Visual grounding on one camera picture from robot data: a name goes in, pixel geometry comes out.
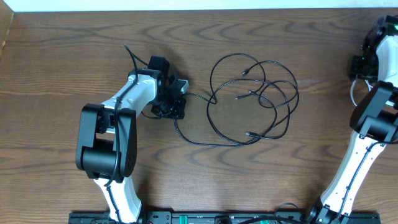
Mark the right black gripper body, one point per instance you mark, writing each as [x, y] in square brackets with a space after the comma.
[367, 66]

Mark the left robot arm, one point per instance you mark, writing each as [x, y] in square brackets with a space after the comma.
[107, 139]

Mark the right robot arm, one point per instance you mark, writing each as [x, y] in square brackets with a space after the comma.
[373, 127]

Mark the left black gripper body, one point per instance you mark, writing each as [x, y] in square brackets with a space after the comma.
[170, 106]

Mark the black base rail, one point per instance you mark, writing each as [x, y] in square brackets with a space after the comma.
[162, 217]

